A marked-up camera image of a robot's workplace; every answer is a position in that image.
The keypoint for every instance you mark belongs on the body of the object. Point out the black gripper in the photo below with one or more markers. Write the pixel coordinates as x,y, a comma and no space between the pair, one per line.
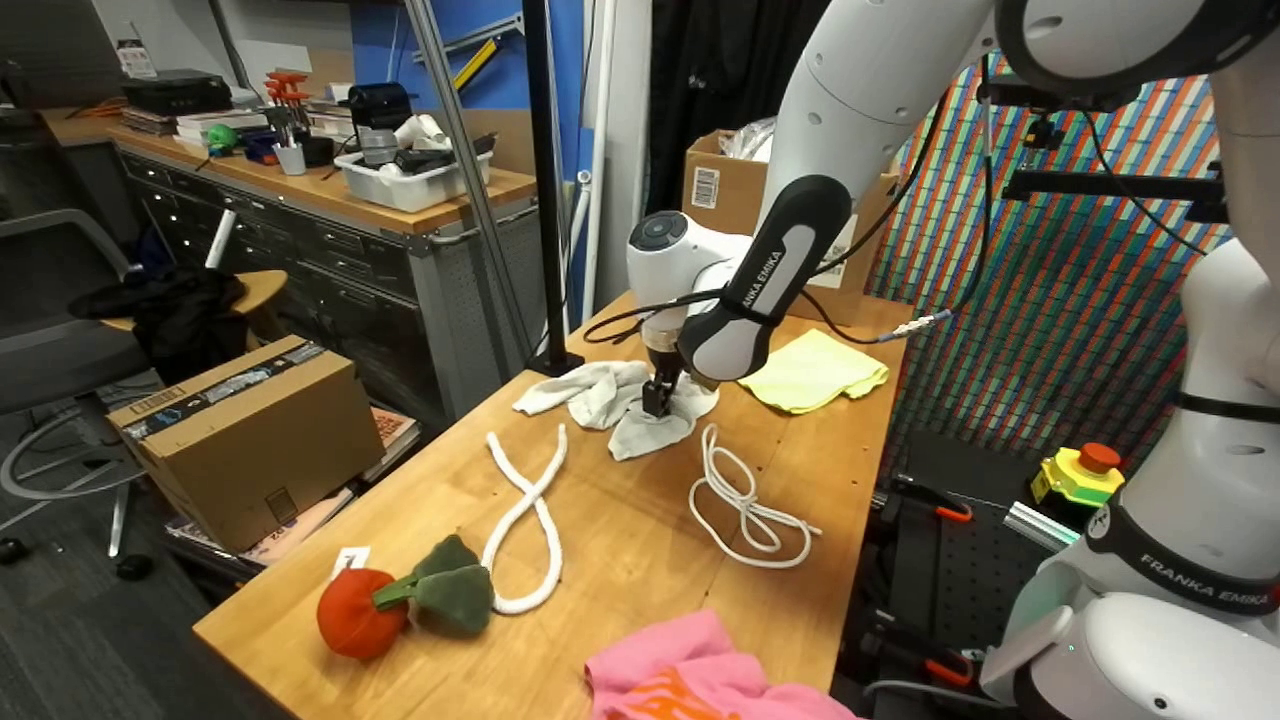
661,363

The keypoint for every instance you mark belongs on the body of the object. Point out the white tote bag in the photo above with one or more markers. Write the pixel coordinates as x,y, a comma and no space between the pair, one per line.
602,393

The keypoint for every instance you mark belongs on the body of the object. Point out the yellow-green cloth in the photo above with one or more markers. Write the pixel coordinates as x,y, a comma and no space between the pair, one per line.
805,372

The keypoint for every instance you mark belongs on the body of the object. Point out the pink cloth with orange print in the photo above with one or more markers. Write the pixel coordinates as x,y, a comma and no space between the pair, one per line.
694,675

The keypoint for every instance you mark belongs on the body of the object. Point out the red plush tomato green leaves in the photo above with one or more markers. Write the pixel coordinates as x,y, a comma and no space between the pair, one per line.
353,614

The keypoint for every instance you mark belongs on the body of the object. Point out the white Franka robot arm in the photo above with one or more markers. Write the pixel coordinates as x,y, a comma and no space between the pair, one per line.
854,95

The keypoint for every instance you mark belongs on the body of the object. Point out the cardboard box with white label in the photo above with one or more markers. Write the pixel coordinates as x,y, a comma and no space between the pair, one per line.
721,187

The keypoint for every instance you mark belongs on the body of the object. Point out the black pole with base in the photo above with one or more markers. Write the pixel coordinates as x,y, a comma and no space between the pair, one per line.
545,201

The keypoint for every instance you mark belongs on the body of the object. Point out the black cart with orange clamps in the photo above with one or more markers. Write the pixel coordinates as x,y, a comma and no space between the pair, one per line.
935,574

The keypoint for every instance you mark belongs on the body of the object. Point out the silver metal pole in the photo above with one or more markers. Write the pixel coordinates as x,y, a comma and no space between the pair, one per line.
462,135

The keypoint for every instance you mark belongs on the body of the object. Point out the grey workbench with wooden top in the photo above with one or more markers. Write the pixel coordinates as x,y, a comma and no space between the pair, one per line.
345,282

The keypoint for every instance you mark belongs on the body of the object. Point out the white plastic bin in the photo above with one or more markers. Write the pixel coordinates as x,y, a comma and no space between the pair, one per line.
403,187

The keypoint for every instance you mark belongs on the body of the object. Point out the yellow level tool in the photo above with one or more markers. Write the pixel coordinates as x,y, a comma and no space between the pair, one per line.
475,66

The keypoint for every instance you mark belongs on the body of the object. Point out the black round container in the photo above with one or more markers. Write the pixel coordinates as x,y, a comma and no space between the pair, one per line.
377,105

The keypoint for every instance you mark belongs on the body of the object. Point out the open cardboard box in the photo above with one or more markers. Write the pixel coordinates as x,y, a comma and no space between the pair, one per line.
255,455

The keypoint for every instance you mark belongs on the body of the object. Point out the round wooden stool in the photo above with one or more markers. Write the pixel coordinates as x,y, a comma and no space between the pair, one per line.
260,285

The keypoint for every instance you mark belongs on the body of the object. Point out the yellow emergency stop button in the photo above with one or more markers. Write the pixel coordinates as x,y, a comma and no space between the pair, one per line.
1075,477

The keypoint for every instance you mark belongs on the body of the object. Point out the orange toy figure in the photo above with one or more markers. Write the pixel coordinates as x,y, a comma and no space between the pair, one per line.
284,86

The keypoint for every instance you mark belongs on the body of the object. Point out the black bag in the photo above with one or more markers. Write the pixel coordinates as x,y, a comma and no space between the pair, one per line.
174,320

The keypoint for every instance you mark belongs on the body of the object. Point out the green small object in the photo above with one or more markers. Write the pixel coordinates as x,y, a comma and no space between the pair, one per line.
221,136

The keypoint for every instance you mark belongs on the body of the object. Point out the black device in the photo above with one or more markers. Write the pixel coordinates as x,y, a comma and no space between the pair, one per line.
174,95

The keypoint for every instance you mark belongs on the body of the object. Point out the grey office chair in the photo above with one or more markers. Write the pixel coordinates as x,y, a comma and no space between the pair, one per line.
53,355

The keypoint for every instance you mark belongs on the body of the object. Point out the black stereo camera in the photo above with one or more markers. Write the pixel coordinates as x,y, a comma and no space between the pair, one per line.
1024,98

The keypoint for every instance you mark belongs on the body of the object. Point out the black boom bracket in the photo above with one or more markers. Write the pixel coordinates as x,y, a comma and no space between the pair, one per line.
1105,187

